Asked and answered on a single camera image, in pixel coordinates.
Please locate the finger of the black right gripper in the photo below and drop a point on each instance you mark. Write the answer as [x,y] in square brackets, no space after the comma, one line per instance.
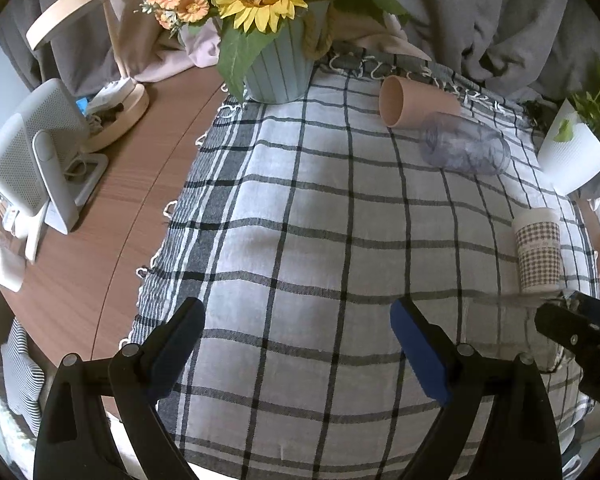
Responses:
[572,320]

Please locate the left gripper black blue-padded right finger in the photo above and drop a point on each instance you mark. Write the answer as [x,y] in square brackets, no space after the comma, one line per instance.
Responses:
[520,440]

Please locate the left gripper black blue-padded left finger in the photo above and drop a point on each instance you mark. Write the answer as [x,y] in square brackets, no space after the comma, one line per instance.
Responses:
[75,441]

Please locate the patterned paper cup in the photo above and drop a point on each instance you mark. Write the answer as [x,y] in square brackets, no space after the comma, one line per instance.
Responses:
[537,241]

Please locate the clear blue plastic cup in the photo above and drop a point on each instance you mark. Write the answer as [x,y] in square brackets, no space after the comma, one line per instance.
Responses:
[463,145]

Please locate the pink plastic cup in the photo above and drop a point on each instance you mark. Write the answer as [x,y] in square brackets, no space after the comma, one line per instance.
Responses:
[405,103]

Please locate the striped cushion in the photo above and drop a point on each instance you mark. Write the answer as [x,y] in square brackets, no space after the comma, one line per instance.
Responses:
[23,378]

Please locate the black white checkered tablecloth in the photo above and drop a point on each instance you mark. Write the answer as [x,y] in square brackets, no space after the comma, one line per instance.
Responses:
[297,227]

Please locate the pink desk lamp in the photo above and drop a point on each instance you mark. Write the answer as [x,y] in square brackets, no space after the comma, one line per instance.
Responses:
[116,95]

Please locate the light blue ribbed vase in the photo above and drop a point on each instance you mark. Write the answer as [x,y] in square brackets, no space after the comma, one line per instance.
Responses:
[282,72]

